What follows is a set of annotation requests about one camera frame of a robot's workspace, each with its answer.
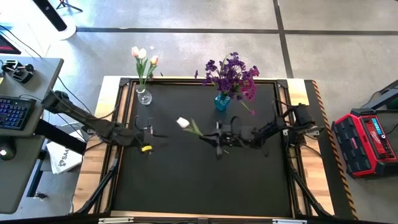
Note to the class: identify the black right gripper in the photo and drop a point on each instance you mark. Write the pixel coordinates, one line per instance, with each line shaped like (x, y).
(233, 137)

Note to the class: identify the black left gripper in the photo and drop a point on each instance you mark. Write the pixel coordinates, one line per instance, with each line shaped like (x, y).
(144, 140)

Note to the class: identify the white artificial tulip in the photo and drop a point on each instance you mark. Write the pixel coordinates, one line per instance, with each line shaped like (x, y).
(183, 122)
(142, 53)

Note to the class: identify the magenta purple flower bunch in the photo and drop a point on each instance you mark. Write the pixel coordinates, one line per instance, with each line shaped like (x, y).
(250, 90)

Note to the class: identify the small dark purple flower bunch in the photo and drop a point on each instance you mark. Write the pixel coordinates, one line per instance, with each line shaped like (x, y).
(211, 66)

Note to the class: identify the large dark purple flower bunch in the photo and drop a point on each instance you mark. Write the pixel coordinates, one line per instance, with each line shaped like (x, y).
(231, 63)

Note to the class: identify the pink artificial tulip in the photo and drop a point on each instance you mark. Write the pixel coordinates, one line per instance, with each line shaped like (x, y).
(135, 51)
(154, 60)

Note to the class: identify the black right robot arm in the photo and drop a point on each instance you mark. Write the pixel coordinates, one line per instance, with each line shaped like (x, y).
(273, 127)

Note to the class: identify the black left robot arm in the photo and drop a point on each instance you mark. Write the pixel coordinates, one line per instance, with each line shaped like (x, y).
(93, 123)

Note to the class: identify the blue glass vase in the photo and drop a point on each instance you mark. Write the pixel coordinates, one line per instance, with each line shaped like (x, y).
(222, 103)

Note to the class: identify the clear glass vase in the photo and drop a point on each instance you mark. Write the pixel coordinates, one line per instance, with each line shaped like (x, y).
(145, 99)

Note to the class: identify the yellow tape tag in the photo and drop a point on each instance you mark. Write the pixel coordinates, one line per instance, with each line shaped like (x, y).
(146, 148)

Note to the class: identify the black table mat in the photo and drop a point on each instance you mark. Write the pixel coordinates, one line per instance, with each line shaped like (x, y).
(202, 186)

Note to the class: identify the black desk support bar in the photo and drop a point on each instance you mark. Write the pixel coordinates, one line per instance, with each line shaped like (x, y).
(62, 140)

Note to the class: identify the white printed bag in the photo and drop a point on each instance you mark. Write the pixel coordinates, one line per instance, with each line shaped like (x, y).
(63, 160)

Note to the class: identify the black ramp with hazard stripes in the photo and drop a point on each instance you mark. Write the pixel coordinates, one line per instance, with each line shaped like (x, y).
(314, 99)

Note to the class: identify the grey desk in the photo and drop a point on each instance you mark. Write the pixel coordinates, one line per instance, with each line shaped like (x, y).
(37, 77)

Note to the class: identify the red and black tool case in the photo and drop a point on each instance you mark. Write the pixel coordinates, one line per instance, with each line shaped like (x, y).
(357, 149)

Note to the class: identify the black backlit keyboard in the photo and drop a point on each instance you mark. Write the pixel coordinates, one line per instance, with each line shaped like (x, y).
(15, 112)

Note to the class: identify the black computer mouse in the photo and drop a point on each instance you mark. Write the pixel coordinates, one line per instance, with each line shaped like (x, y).
(6, 153)

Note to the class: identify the black tripod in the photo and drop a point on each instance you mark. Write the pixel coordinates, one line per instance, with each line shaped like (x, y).
(63, 3)

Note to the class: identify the black panel white base stand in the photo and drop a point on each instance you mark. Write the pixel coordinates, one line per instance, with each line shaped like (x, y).
(49, 14)

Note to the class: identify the black laptop screen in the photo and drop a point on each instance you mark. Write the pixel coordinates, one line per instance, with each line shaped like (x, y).
(6, 48)

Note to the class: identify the dark grey cart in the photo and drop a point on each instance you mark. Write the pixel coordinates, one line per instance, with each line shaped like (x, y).
(388, 95)

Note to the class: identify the black aluminium table frame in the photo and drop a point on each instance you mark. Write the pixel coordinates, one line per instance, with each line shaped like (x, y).
(186, 81)

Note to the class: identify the silver metal bracket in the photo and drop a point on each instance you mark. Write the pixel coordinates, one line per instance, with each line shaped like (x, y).
(289, 221)
(115, 220)

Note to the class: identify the black clamp mount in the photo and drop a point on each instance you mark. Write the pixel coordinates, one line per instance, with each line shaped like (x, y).
(18, 74)

